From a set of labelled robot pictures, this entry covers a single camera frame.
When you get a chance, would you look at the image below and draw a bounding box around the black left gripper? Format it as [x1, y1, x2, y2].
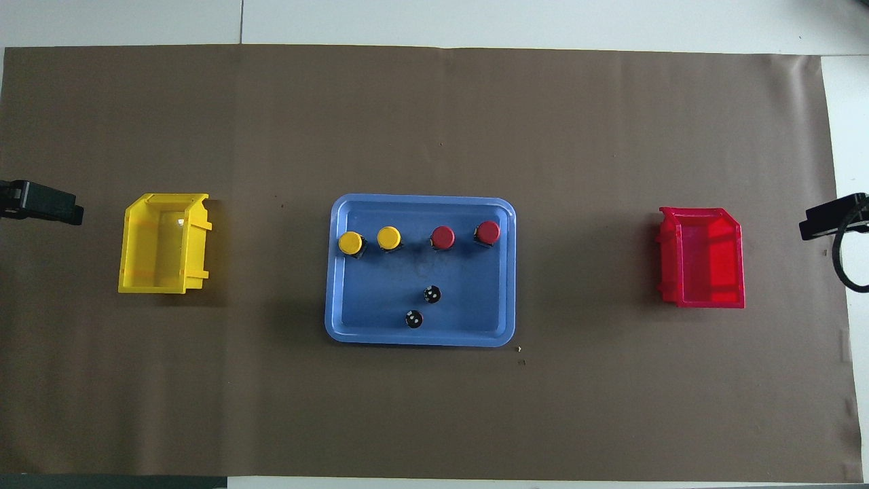
[0, 180, 84, 225]

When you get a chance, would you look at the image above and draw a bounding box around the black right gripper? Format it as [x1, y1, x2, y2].
[799, 193, 869, 240]

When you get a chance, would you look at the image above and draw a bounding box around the yellow plastic bin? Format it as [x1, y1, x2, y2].
[118, 193, 212, 295]

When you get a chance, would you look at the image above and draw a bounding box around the red plastic bin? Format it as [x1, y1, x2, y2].
[656, 206, 746, 310]

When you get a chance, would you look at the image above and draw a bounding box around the blue plastic tray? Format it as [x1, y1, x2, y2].
[325, 194, 517, 348]

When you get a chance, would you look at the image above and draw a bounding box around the brown paper table mat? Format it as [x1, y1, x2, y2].
[0, 44, 864, 484]

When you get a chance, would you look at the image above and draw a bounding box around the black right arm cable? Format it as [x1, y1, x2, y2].
[833, 202, 869, 293]

